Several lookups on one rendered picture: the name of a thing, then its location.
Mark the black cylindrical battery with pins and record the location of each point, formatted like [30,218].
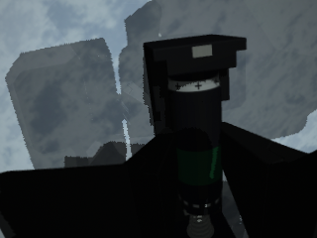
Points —
[196,119]

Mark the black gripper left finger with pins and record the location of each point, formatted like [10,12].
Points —
[134,200]

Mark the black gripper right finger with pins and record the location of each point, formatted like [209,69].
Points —
[274,186]

